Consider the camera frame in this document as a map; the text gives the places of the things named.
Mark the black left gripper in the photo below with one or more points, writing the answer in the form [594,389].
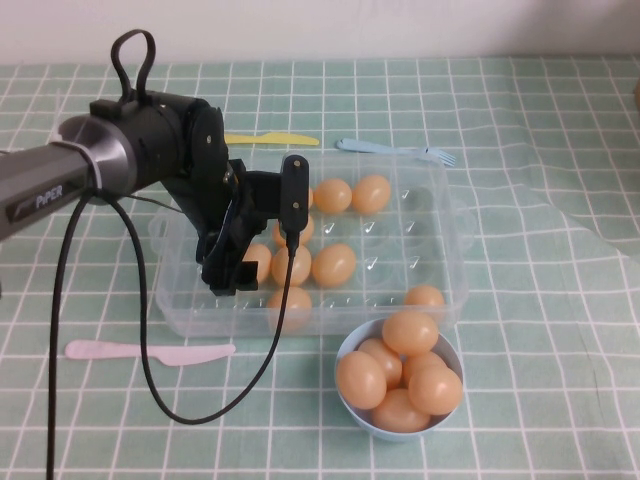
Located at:
[240,220]

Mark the beige plastic egg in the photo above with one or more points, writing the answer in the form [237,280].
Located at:
[360,380]
[422,362]
[370,194]
[332,196]
[306,231]
[263,260]
[423,297]
[310,198]
[410,332]
[333,265]
[387,362]
[435,390]
[302,265]
[398,412]
[300,302]

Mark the left grey black robot arm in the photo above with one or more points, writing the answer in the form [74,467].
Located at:
[50,170]

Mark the clear plastic egg box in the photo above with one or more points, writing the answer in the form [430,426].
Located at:
[390,235]

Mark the yellow plastic knife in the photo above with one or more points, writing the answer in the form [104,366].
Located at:
[280,139]

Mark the pink plastic knife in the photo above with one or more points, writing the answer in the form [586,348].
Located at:
[100,351]

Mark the light blue bowl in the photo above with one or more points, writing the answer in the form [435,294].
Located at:
[350,417]

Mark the light blue plastic fork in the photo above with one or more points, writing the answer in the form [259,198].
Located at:
[370,147]

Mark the green white checkered tablecloth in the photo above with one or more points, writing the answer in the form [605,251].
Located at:
[525,300]

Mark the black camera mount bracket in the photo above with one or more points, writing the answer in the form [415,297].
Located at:
[262,192]

